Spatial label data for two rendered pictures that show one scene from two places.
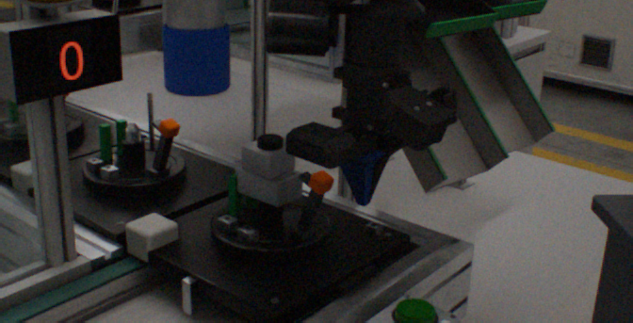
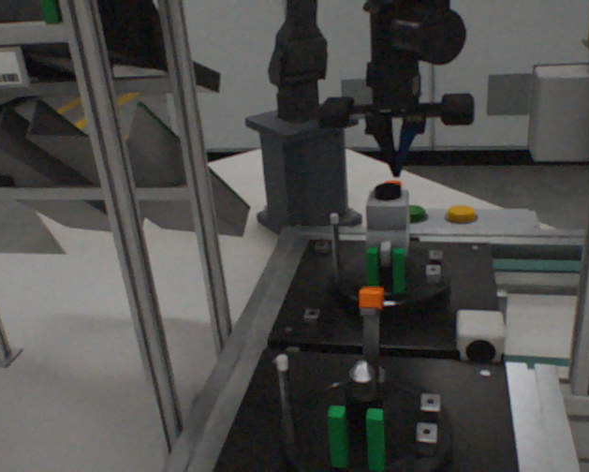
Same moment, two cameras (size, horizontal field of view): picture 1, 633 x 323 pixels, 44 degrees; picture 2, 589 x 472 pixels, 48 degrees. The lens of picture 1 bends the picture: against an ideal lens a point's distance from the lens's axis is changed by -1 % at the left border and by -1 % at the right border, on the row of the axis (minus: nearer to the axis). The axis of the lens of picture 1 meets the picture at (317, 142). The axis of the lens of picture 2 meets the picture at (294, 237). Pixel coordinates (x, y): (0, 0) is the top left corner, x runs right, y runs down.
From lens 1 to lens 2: 1.35 m
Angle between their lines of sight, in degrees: 102
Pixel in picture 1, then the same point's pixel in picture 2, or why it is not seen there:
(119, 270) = (529, 360)
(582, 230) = (97, 273)
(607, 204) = (298, 130)
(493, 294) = (248, 282)
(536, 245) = not seen: hidden behind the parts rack
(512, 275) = not seen: hidden behind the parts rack
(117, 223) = (488, 376)
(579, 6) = not seen: outside the picture
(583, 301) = (227, 253)
